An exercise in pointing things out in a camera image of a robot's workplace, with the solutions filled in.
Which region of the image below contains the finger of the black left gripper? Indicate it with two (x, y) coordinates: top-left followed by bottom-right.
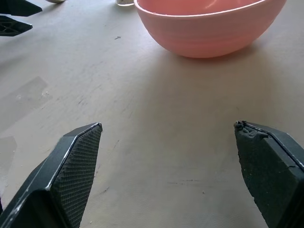
(0, 0), (43, 17)
(0, 15), (33, 37)

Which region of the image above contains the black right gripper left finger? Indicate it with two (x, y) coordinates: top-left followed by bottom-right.
(0, 122), (104, 228)

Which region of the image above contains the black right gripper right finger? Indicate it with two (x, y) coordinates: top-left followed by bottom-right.
(234, 120), (304, 228)

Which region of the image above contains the pink plastic bowl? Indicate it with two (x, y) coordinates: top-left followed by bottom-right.
(133, 0), (288, 58)

